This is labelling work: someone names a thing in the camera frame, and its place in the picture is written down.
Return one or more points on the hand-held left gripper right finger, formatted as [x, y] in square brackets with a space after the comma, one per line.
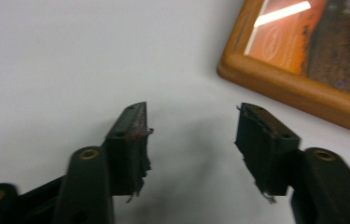
[266, 149]

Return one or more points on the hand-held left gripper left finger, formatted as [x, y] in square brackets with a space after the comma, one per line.
[127, 155]

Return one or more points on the wooden picture frame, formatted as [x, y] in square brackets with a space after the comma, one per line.
[291, 77]

